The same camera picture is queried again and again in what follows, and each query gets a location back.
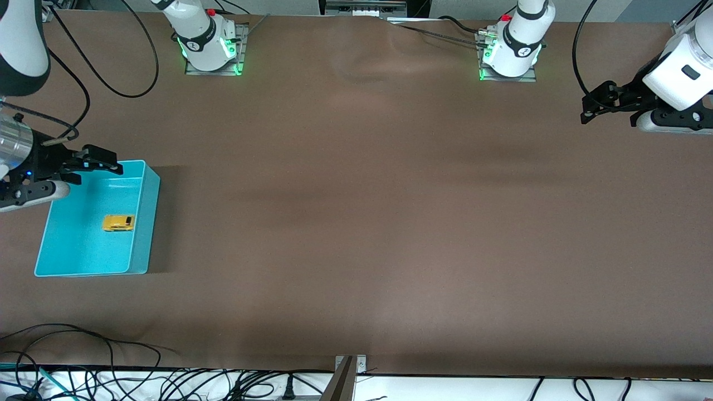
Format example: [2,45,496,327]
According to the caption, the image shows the yellow beetle toy car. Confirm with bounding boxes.
[101,214,136,232]

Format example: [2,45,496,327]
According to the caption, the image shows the braided grey camera cable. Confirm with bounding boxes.
[0,97,80,146]

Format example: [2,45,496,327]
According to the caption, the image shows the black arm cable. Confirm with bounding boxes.
[572,0,600,100]
[42,0,160,140]

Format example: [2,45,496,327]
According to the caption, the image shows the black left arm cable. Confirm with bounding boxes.
[572,0,600,100]

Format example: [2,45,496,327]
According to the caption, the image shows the thick black table cable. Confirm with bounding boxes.
[437,15,491,35]

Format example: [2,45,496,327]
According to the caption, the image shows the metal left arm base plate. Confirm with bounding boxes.
[479,31,538,83]

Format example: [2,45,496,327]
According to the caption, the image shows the grey power strip box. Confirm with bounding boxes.
[319,0,408,17]

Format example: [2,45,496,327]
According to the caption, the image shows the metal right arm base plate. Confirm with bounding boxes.
[185,22,249,76]

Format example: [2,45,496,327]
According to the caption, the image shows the dark grey post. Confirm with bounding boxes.
[319,356,357,401]

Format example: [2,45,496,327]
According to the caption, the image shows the teal cable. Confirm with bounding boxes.
[0,362,76,401]

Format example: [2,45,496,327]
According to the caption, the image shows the brown table cover mat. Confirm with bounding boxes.
[0,11,713,379]

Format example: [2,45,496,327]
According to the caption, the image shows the black base connector cable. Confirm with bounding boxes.
[212,0,249,16]

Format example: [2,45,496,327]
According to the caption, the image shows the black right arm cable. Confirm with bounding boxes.
[42,0,160,140]

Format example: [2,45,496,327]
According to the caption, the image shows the teal plastic bin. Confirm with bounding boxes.
[34,160,161,277]

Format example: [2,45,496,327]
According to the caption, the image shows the silver metal bracket plate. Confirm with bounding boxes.
[335,355,368,375]

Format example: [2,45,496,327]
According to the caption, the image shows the thin dark table cable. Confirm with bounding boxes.
[390,22,488,48]

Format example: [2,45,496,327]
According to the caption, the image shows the long black looping cable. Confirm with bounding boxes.
[0,324,180,401]

